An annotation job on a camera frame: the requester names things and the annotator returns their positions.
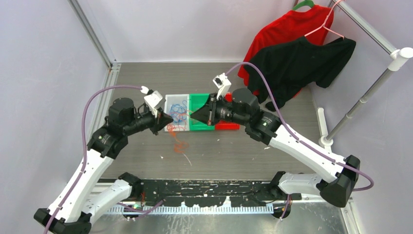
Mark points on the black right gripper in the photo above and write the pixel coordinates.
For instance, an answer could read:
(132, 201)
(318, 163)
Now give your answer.
(207, 113)

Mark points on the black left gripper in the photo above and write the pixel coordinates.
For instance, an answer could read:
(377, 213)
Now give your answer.
(161, 120)

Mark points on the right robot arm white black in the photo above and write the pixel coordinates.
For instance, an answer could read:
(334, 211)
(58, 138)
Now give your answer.
(334, 176)

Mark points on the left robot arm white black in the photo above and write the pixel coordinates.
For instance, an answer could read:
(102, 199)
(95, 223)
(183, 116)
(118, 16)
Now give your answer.
(73, 212)

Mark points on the red plastic bin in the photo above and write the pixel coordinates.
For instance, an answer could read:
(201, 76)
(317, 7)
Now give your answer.
(224, 125)

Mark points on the white plastic bin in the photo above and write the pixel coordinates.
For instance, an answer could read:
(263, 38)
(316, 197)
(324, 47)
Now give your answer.
(177, 106)

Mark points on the green plastic bin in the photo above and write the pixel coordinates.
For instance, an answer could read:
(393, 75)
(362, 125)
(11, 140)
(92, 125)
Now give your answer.
(196, 101)

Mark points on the black t-shirt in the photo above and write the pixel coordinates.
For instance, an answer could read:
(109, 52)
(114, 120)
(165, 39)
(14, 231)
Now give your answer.
(289, 67)

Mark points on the red t-shirt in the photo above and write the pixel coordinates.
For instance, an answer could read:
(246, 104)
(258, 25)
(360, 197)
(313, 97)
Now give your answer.
(290, 27)

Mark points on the green hanger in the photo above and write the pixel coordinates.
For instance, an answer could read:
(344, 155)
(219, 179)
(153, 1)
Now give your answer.
(303, 3)

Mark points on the pink hanger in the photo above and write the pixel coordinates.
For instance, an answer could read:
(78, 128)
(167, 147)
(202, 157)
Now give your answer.
(323, 25)

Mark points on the metal clothes rack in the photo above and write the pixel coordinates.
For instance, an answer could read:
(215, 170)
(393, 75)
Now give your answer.
(369, 109)

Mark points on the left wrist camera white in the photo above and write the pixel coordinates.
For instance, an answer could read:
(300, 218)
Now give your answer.
(153, 99)

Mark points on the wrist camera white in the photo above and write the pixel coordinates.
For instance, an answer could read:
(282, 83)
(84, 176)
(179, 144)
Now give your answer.
(153, 99)
(223, 85)

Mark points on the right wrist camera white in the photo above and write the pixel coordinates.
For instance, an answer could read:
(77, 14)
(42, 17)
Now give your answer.
(223, 85)

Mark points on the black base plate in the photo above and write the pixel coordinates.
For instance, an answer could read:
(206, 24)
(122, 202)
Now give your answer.
(207, 193)

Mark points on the white perforated cable duct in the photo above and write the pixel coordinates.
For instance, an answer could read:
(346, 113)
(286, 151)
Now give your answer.
(222, 210)

